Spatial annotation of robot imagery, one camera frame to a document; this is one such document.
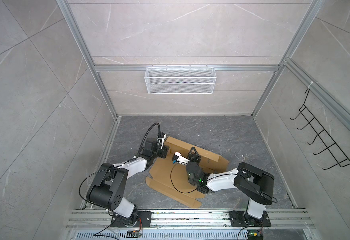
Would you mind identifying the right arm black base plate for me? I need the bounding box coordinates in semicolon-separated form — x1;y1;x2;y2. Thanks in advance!
228;211;272;227

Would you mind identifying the aluminium frame post right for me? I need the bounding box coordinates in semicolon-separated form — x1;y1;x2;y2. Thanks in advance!
251;0;325;119

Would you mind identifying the aluminium mounting rail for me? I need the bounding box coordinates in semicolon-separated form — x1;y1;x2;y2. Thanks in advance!
65;209;320;240

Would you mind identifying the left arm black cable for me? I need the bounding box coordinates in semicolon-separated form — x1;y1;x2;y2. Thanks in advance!
78;122;162;205

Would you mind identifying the aluminium frame post left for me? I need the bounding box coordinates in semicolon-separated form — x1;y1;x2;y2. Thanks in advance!
57;0;118;120

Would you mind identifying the aluminium frame post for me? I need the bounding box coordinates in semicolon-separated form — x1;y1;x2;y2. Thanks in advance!
251;0;325;119
57;0;118;120

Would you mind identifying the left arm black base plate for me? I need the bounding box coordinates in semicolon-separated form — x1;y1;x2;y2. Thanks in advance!
111;211;152;228

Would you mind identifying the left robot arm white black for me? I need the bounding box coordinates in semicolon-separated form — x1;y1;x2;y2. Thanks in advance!
86;133;169;221

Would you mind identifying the black wire hook rack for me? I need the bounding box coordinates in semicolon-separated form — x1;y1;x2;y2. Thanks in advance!
290;89;350;170

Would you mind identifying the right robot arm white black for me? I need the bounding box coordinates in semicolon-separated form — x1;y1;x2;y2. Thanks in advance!
172;147;276;223

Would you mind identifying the white wire mesh basket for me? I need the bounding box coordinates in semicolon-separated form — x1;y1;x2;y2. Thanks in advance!
145;67;217;95

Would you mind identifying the brown cardboard box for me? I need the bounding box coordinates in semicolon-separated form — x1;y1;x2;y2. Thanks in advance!
146;137;229;209

